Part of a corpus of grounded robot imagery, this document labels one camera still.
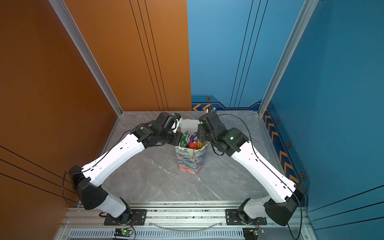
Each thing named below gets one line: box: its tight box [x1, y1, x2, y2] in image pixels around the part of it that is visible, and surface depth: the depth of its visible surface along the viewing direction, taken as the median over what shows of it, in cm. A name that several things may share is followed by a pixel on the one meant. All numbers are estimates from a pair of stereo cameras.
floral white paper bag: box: [175, 118, 210, 175], surface depth 75 cm
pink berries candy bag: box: [187, 132, 198, 148], surface depth 88 cm
